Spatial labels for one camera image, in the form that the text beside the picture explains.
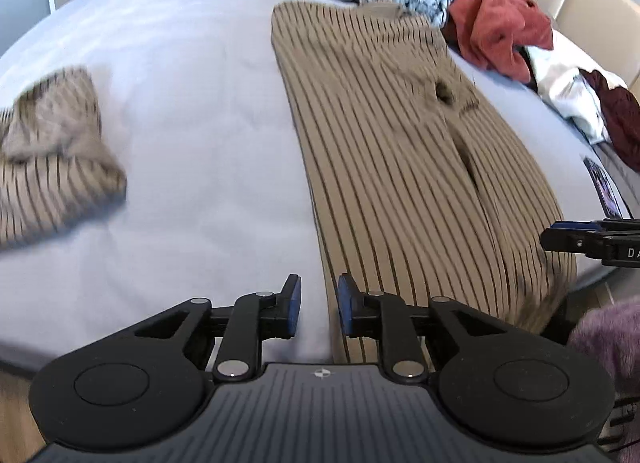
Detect beige padded headboard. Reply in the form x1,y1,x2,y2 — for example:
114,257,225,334
536,0,639,93

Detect rust red fleece blanket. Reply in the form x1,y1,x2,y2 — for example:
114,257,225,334
442,0,553,84

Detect tan striped shirt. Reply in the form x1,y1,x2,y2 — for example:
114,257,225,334
271,1,577,333

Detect patterned card on bed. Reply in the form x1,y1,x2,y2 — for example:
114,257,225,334
584,157,623,219

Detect white garment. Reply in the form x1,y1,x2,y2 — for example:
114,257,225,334
524,30,628,144

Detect tan striped shorts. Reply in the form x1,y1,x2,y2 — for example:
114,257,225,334
1,66,127,251

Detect dark maroon garment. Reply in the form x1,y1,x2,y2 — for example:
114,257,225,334
579,70,640,171

